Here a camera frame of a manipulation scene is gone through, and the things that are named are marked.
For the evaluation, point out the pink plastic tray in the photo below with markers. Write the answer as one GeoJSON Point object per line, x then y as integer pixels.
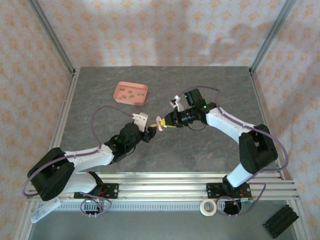
{"type": "Point", "coordinates": [135, 88]}

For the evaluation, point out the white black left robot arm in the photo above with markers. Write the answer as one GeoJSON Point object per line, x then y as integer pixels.
{"type": "Point", "coordinates": [87, 157]}

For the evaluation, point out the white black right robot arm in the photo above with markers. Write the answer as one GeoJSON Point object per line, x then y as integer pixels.
{"type": "Point", "coordinates": [225, 122]}

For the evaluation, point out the white tape roll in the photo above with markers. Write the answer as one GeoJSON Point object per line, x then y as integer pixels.
{"type": "Point", "coordinates": [202, 208]}

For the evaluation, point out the green circuit board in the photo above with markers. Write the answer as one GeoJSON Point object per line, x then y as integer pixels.
{"type": "Point", "coordinates": [247, 200]}

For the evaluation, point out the black extrusion bundle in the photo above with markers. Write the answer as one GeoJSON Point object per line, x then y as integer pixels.
{"type": "Point", "coordinates": [281, 221]}

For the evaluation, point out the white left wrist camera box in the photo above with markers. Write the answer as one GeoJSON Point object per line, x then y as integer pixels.
{"type": "Point", "coordinates": [140, 121]}

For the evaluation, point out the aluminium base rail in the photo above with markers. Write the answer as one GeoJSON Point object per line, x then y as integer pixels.
{"type": "Point", "coordinates": [162, 187]}

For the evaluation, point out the aluminium side rail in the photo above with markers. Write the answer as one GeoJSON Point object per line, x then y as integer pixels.
{"type": "Point", "coordinates": [258, 90]}
{"type": "Point", "coordinates": [65, 112]}

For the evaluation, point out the aluminium frame post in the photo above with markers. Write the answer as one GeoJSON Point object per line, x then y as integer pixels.
{"type": "Point", "coordinates": [270, 37]}
{"type": "Point", "coordinates": [53, 37]}

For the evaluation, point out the aluminium lower frame bar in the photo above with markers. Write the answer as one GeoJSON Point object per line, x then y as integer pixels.
{"type": "Point", "coordinates": [301, 220]}
{"type": "Point", "coordinates": [25, 225]}

